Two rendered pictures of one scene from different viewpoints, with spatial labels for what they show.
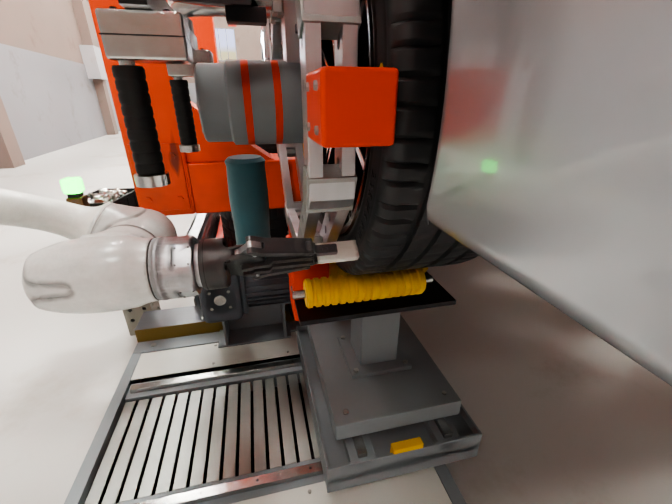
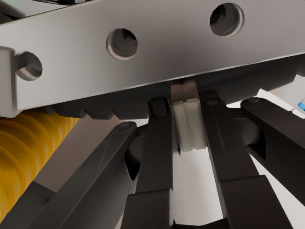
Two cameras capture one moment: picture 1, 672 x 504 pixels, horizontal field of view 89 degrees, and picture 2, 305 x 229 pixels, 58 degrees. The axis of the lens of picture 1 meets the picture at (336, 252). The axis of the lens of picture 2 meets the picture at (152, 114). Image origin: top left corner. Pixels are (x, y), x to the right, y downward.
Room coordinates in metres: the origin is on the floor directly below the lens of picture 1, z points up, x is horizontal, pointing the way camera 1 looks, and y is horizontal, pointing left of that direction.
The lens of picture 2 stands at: (0.49, 0.17, 0.69)
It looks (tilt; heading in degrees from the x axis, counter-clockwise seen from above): 22 degrees down; 273
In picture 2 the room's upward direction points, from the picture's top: 35 degrees clockwise
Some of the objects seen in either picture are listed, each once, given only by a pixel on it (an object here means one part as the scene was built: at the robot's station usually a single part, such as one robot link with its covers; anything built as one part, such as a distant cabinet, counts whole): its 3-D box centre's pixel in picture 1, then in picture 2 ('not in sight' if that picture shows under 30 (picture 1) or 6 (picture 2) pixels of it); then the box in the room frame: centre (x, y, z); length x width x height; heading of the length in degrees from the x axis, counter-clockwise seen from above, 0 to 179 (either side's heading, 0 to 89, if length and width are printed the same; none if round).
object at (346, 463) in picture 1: (370, 379); not in sight; (0.73, -0.10, 0.13); 0.50 x 0.36 x 0.10; 13
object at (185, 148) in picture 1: (184, 114); not in sight; (0.80, 0.33, 0.83); 0.04 x 0.04 x 0.16
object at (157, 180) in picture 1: (140, 125); not in sight; (0.47, 0.26, 0.83); 0.04 x 0.04 x 0.16
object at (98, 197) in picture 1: (109, 210); not in sight; (1.11, 0.77, 0.51); 0.20 x 0.14 x 0.13; 5
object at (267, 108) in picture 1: (261, 103); not in sight; (0.68, 0.14, 0.85); 0.21 x 0.14 x 0.14; 103
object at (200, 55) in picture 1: (190, 63); not in sight; (0.81, 0.30, 0.93); 0.09 x 0.05 x 0.05; 103
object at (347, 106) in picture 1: (346, 107); not in sight; (0.39, -0.01, 0.85); 0.09 x 0.08 x 0.07; 13
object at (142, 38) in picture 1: (148, 37); not in sight; (0.48, 0.23, 0.93); 0.09 x 0.05 x 0.05; 103
